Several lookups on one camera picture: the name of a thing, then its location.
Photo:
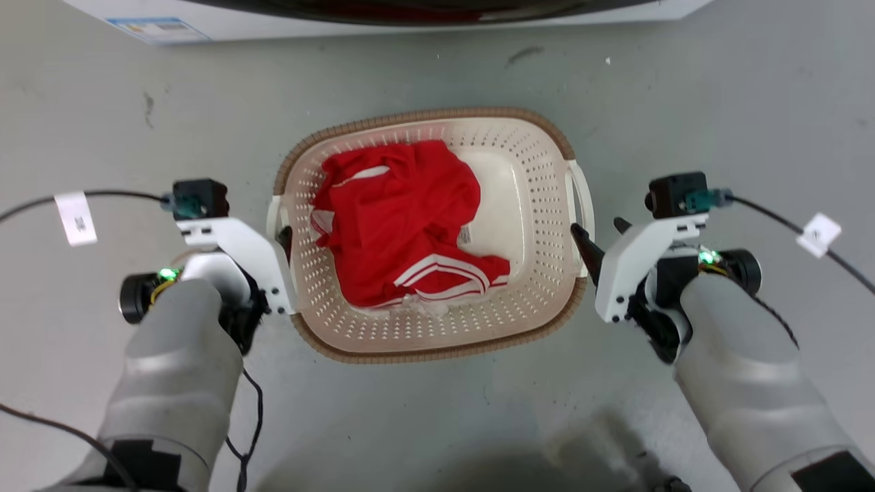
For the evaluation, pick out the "red garment with white stripes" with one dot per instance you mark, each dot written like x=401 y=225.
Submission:
x=403 y=219

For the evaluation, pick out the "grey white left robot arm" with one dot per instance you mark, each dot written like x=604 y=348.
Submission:
x=178 y=383

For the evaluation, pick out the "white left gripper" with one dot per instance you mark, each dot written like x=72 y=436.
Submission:
x=249 y=253

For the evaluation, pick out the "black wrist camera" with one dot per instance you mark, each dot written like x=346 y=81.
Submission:
x=677 y=193
x=202 y=198

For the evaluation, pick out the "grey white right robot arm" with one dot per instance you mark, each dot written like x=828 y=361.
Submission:
x=745 y=369

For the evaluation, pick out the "blue white energy label sticker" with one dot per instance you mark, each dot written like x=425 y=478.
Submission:
x=160 y=30

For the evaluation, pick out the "white washing machine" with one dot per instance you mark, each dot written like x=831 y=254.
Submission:
x=287 y=20

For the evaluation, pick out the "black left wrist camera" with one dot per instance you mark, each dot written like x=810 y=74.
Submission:
x=202 y=198

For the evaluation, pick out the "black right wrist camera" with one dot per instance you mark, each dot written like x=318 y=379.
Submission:
x=677 y=193

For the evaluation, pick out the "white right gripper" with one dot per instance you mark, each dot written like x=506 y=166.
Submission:
x=632 y=270

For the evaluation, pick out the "beige perforated plastic laundry basket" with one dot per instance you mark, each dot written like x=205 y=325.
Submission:
x=533 y=205

